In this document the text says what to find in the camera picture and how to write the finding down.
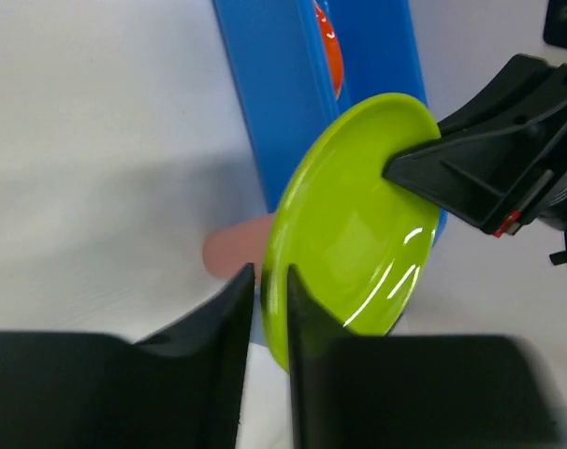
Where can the blue plastic bin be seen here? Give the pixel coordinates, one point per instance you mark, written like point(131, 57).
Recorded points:
point(279, 66)

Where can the green plate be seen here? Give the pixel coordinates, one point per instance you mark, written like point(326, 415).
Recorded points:
point(359, 242)

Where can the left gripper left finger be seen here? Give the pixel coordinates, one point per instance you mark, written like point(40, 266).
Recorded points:
point(179, 388)

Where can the orange plate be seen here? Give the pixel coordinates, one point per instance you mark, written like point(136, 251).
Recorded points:
point(332, 49)

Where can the pink cup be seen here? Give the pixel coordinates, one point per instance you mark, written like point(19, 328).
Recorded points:
point(227, 250)

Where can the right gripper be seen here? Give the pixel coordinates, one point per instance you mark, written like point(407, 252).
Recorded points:
point(501, 159)

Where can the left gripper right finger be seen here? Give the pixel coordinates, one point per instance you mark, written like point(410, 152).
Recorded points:
point(433, 391)

